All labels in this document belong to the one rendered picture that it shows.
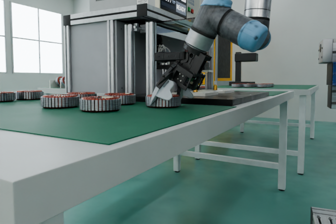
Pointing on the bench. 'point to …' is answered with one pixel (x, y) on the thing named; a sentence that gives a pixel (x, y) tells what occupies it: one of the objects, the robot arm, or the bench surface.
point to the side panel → (90, 58)
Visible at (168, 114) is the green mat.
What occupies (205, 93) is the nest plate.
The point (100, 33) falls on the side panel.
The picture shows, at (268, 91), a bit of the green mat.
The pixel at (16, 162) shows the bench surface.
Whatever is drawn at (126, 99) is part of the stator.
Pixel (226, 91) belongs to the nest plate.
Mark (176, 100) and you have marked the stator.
